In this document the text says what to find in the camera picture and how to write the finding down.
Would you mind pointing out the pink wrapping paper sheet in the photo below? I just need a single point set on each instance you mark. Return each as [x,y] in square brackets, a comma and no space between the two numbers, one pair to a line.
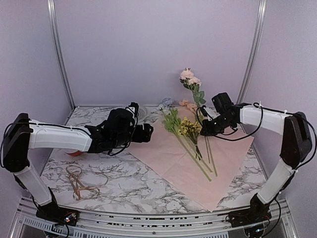
[173,183]

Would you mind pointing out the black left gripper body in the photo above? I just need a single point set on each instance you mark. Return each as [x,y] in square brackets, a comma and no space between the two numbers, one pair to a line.
[138,137]

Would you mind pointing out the beige raffia ribbon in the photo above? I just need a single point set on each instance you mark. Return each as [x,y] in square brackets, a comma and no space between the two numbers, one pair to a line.
[82,191]

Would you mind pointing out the yellow fake flower bunch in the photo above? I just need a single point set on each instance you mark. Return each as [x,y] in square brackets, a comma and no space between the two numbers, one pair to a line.
[191,130]

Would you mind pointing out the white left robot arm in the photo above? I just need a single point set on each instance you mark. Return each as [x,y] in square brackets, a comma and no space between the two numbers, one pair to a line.
[112,136]

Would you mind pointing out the left aluminium frame post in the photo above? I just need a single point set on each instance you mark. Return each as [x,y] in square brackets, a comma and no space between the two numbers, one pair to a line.
[58,51]

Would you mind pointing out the small pink blossom stem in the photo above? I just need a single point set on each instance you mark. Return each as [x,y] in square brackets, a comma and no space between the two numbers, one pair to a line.
[192,83]

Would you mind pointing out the blue fake flower stem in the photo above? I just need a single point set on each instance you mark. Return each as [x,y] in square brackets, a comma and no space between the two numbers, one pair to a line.
[171,122]

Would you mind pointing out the white bowl with red outside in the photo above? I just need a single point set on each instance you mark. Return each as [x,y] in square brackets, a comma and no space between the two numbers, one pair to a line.
[73,153]

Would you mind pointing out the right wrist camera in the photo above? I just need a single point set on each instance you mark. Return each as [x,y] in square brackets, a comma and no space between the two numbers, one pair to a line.
[207,112]

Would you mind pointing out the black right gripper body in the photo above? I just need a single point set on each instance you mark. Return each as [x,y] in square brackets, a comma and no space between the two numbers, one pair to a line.
[216,128]

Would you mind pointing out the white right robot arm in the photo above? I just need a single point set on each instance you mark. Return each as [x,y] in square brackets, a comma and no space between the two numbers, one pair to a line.
[285,141]

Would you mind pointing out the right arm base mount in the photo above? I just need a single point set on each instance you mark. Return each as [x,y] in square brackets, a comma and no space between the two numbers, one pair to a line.
[257,212]

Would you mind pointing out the striped grey ceramic plate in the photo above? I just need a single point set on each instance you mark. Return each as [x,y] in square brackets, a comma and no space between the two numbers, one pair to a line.
[143,113]

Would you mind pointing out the aluminium front rail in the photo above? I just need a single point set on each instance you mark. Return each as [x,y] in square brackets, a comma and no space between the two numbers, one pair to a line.
[95,224]

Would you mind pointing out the aluminium frame post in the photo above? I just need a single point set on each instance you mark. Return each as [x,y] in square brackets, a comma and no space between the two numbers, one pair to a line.
[58,51]
[253,51]

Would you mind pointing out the right aluminium frame post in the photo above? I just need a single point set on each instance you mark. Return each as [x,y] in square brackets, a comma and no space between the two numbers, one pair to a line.
[253,51]

